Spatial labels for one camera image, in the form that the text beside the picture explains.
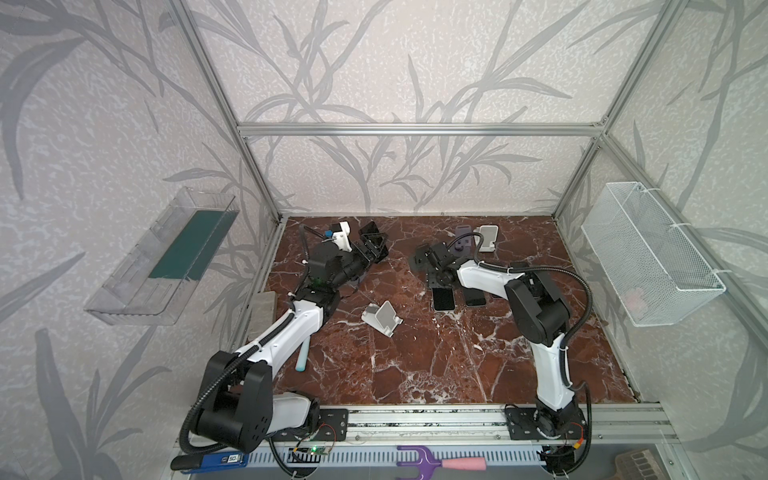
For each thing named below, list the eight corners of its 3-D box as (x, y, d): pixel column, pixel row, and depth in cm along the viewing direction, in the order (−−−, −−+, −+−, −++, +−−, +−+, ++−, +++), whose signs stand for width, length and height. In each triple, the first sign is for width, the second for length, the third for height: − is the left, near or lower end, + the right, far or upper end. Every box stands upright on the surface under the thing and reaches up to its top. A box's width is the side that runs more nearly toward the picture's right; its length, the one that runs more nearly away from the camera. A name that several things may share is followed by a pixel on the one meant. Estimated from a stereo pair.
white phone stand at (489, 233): (477, 251, 111) (482, 235, 104) (474, 240, 115) (479, 224, 108) (494, 251, 111) (500, 236, 104) (491, 240, 115) (497, 224, 108)
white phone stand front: (361, 319, 94) (358, 306, 87) (373, 304, 98) (371, 290, 91) (389, 339, 90) (388, 326, 83) (401, 322, 94) (401, 309, 87)
